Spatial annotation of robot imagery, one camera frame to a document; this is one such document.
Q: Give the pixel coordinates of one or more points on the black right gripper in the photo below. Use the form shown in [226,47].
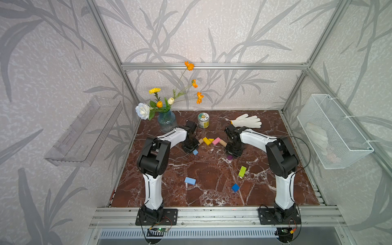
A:
[237,154]

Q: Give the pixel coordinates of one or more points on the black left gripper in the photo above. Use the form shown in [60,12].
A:
[196,144]

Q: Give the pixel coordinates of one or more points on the yellow rectangular block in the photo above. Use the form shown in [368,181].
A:
[207,141]

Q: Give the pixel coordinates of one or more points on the pink rectangular block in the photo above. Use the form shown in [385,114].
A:
[216,141]

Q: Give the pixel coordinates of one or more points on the lime green block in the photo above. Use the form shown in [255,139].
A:
[242,172]

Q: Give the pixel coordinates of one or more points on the dark blue cube block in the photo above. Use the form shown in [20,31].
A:
[235,188]

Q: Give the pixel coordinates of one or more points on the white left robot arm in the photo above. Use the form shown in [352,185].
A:
[153,162]

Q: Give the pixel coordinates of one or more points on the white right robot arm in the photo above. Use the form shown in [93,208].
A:
[283,162]

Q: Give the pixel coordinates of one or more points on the sunflower seed tin can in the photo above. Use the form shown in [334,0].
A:
[203,120]

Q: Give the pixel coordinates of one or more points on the white cotton glove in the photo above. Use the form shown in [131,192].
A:
[247,121]

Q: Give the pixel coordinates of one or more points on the blue glass vase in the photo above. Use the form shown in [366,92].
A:
[167,121]

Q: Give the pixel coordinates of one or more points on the artificial flower bouquet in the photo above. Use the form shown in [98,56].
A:
[162,101]

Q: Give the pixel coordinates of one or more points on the white items in basket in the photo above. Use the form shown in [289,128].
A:
[319,137]

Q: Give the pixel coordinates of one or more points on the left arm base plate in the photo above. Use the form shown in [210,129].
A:
[162,216]

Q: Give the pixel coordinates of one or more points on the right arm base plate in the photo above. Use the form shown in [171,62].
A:
[278,216]

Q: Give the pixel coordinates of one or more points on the white wire basket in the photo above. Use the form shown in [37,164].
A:
[345,139]

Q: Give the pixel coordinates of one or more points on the clear acrylic wall shelf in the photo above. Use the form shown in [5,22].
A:
[82,141]

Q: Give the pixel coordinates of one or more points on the aluminium front rail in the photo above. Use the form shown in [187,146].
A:
[222,217]

